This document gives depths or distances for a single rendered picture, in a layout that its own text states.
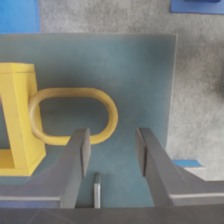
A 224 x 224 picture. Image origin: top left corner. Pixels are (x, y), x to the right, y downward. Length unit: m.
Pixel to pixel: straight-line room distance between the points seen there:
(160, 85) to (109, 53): 0.09
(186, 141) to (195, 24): 0.96
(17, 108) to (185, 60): 1.33
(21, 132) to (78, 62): 0.13
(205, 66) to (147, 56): 1.27
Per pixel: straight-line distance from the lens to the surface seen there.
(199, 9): 1.52
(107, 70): 0.26
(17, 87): 0.23
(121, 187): 0.33
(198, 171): 1.62
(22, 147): 0.25
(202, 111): 1.57
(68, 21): 1.40
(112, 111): 0.23
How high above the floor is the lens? 1.32
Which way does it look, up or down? 75 degrees down
